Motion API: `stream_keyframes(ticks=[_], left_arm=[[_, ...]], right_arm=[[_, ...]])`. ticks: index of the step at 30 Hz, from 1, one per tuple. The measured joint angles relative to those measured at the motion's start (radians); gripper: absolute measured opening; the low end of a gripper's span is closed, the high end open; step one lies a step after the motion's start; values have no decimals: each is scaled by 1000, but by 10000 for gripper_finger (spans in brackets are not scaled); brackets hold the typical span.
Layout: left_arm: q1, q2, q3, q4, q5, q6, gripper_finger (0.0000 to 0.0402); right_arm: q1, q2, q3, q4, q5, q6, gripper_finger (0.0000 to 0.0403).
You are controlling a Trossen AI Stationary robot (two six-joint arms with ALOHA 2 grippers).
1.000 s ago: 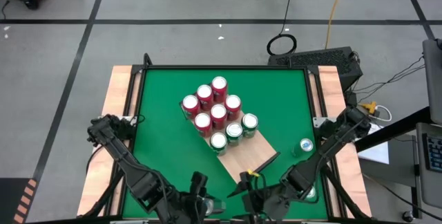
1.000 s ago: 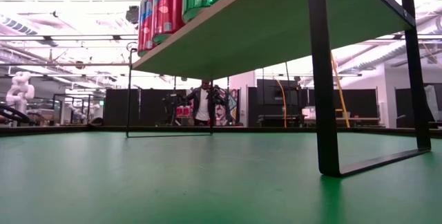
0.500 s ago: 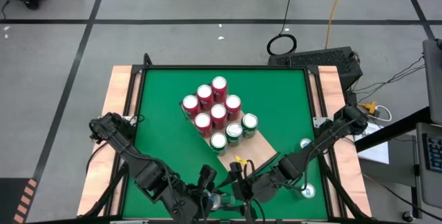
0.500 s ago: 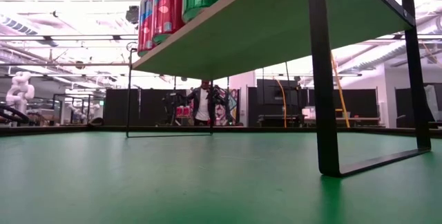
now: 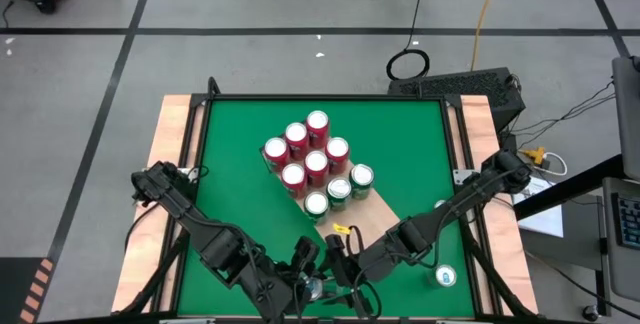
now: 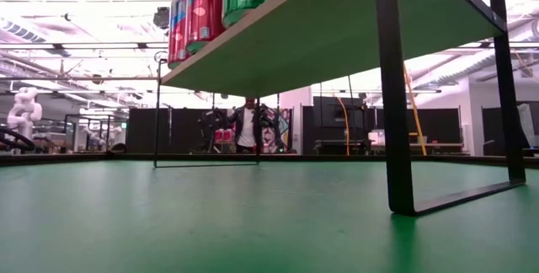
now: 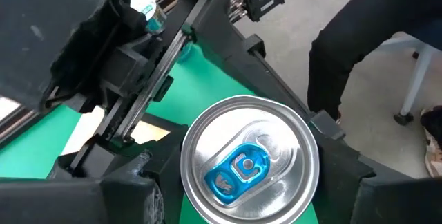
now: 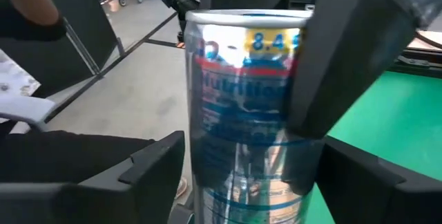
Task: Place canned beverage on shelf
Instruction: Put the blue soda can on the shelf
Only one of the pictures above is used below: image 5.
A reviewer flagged black floor cable with loop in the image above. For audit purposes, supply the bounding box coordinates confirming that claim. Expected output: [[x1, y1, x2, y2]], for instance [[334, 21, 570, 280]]
[[385, 0, 431, 81]]

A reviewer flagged computer monitor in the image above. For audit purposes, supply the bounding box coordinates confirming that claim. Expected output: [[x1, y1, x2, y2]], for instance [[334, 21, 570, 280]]
[[610, 55, 640, 180]]

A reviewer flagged green table mat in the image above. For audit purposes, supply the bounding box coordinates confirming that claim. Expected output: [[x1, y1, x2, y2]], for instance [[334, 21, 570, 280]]
[[177, 98, 476, 318]]

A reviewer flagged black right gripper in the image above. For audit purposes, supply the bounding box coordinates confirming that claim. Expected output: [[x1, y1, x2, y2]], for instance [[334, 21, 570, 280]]
[[319, 233, 401, 318]]

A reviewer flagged white paper sheet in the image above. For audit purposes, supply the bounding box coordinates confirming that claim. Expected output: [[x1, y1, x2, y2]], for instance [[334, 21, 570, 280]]
[[512, 173, 566, 239]]

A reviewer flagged green Sprite soda can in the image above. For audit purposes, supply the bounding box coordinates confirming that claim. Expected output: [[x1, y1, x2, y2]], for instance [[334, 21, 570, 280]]
[[303, 191, 331, 225], [326, 177, 353, 211], [348, 163, 375, 200]]

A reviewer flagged yellow power plug adapter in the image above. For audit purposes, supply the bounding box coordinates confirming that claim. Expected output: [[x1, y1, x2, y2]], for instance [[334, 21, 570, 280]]
[[519, 147, 549, 168]]

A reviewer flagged white cable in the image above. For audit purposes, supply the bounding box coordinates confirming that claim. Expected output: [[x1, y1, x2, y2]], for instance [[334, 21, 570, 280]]
[[542, 151, 570, 178]]

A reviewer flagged black computer tower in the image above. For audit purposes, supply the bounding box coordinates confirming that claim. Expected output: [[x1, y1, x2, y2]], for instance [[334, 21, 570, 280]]
[[387, 66, 527, 133]]

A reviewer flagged black computer keyboard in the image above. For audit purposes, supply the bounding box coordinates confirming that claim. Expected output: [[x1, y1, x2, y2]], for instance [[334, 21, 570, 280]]
[[612, 192, 640, 251]]

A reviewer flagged red Fanta soda can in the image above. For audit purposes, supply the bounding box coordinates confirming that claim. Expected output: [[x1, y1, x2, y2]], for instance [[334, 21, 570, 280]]
[[303, 149, 330, 188], [324, 136, 351, 175], [280, 162, 309, 200], [283, 121, 310, 161], [304, 109, 331, 149], [262, 136, 290, 174]]

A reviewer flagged black desk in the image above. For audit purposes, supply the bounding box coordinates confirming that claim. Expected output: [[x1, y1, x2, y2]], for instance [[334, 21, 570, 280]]
[[512, 153, 626, 221]]

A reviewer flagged wooden board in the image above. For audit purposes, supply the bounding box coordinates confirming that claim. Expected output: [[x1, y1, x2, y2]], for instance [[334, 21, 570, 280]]
[[258, 146, 401, 265]]

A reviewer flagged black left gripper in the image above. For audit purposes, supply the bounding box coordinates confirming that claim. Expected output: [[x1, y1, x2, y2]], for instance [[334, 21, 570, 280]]
[[247, 236, 322, 324]]

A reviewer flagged yellow floor cable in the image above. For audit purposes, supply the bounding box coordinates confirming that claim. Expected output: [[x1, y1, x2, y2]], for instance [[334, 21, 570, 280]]
[[469, 0, 504, 73]]

